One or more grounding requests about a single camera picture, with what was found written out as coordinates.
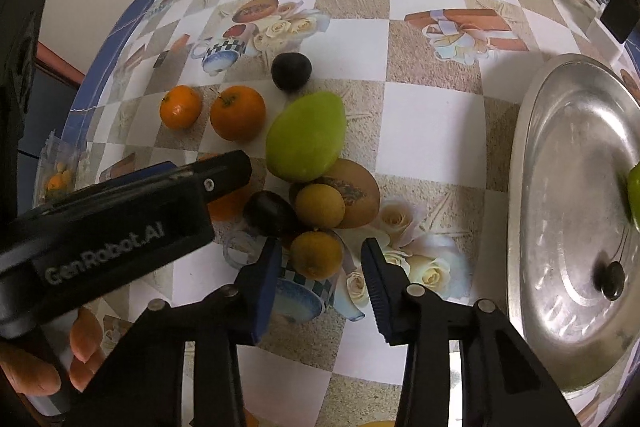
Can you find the large orange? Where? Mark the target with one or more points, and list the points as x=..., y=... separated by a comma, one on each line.
x=237, y=113

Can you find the small orange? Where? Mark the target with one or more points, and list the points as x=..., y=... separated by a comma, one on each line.
x=180, y=107

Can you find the checkered printed tablecloth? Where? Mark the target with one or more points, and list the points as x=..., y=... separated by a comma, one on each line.
x=430, y=132

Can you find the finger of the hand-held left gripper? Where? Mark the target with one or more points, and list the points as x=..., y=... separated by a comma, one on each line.
x=225, y=172

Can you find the silver metal tray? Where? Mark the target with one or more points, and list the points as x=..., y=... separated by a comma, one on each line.
x=565, y=207

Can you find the dark purple plum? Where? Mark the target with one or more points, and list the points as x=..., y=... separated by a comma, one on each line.
x=270, y=213
x=291, y=71

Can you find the clear plastic bag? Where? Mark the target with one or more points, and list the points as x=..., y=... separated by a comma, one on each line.
x=57, y=172

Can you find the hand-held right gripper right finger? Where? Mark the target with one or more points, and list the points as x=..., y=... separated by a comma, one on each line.
x=382, y=297

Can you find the person's left hand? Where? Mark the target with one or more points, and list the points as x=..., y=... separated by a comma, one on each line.
x=27, y=374

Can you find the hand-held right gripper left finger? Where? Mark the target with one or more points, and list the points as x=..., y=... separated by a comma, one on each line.
x=267, y=292

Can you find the dark cabinet with red edge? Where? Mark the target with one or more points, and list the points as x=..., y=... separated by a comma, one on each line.
x=55, y=92

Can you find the green mango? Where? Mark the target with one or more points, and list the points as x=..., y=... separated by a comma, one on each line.
x=306, y=137

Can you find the black box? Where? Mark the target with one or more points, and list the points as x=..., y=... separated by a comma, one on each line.
x=620, y=14

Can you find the yellow-brown round lemon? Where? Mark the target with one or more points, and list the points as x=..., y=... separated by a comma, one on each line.
x=319, y=206
x=316, y=254

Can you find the round green apple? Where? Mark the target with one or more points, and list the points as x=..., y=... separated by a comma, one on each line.
x=635, y=197

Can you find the small dark round object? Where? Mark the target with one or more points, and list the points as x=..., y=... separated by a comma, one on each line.
x=612, y=281

